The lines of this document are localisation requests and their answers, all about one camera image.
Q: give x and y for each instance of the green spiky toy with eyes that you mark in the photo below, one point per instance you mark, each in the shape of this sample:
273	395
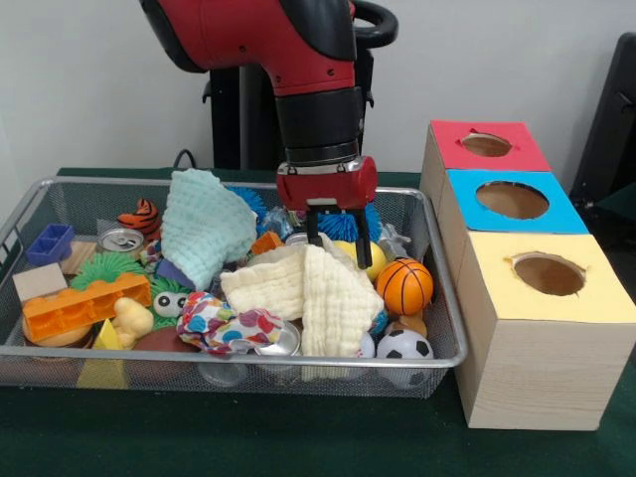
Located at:
104	268

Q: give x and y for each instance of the orange toy brick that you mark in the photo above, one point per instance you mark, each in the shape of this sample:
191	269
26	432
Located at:
84	306

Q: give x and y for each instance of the dark green table cloth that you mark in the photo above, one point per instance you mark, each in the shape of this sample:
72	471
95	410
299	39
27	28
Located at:
248	437

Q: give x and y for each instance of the small yellow ball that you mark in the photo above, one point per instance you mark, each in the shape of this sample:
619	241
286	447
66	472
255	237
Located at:
379	260

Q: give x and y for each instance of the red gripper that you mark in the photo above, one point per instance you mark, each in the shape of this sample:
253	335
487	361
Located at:
328	186

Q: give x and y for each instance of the small orange basketball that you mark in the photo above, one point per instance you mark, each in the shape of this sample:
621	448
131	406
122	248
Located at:
404	287

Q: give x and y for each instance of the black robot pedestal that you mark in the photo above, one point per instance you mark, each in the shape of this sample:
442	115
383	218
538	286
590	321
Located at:
229	119

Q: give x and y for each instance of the colourful patterned cloth pouch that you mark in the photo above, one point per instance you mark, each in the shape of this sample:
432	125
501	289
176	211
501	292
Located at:
224	326

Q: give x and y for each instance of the shallow clear mesh bin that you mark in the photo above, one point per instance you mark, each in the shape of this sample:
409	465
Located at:
60	370

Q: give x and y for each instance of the mint green cloth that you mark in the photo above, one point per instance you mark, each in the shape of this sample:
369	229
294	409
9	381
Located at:
204	224

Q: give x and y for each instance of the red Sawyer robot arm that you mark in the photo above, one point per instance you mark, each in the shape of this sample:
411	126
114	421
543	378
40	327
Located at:
288	50

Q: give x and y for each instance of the black chair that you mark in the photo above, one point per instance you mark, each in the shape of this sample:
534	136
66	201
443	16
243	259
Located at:
611	129

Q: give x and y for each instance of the wooden box with three holes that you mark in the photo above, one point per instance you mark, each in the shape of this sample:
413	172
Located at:
527	368

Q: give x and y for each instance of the small soccer ball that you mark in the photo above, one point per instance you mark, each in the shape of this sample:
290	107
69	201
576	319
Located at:
403	346

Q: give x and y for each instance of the blue spiky ball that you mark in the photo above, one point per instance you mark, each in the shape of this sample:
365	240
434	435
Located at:
341	225

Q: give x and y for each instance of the cream waffle cloth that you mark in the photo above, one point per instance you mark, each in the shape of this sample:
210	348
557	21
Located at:
333	298

